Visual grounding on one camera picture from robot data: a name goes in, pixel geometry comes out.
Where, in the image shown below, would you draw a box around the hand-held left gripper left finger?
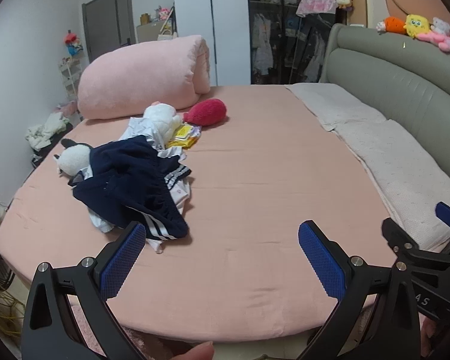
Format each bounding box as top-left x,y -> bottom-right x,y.
21,220 -> 148,360

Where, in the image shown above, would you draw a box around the orange carrot plush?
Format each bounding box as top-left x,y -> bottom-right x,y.
376,16 -> 407,35

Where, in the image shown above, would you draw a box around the pile of white clothes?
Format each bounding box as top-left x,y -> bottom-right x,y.
25,112 -> 71,150

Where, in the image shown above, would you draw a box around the grey padded headboard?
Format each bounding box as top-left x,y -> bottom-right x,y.
319,23 -> 450,196

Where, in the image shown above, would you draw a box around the white navy striped top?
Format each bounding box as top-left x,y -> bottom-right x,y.
118,117 -> 192,190

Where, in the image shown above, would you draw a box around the white cat plush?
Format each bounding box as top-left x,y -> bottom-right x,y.
428,17 -> 450,35

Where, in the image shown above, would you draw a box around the yellow packet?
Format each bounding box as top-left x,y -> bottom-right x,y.
167,124 -> 202,150

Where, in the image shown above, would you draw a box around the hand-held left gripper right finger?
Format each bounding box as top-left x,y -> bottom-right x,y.
298,220 -> 422,360

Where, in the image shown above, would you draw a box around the red plush toy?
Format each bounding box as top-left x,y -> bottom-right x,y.
183,98 -> 229,127

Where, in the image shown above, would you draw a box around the red cap doll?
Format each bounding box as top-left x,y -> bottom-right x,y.
63,31 -> 84,58

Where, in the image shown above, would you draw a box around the glass door wardrobe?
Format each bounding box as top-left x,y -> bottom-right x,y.
245,0 -> 346,85

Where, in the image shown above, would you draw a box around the grey door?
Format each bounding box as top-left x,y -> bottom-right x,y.
82,0 -> 133,62

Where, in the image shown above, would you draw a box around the pink rolled duvet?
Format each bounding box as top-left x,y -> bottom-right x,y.
77,34 -> 212,121

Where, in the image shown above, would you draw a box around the navy shorts with white stripes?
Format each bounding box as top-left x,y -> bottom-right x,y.
72,165 -> 190,241

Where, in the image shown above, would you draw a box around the pale pink pillow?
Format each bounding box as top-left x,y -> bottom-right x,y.
332,119 -> 450,252

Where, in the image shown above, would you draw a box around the beige cabinet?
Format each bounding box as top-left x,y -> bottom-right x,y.
136,20 -> 173,44

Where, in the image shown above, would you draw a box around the dark navy garment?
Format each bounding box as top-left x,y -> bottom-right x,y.
88,136 -> 162,181

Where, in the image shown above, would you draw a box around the person's left hand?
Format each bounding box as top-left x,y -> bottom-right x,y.
172,341 -> 215,360

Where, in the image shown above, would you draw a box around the black-eared white dog plush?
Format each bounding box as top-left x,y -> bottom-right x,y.
53,138 -> 94,178

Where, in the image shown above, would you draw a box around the white shelf trolley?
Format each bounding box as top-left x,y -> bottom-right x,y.
58,58 -> 84,104

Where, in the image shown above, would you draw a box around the white plush toy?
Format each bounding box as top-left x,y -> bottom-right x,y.
142,101 -> 184,145

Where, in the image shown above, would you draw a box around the white cupboard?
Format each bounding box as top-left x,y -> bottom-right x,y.
172,0 -> 251,87

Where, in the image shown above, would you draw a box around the yellow sponge plush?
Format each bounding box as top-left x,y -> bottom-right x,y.
404,14 -> 432,39

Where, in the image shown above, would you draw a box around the yellow cable bundle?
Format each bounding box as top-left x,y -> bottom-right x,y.
0,274 -> 27,342

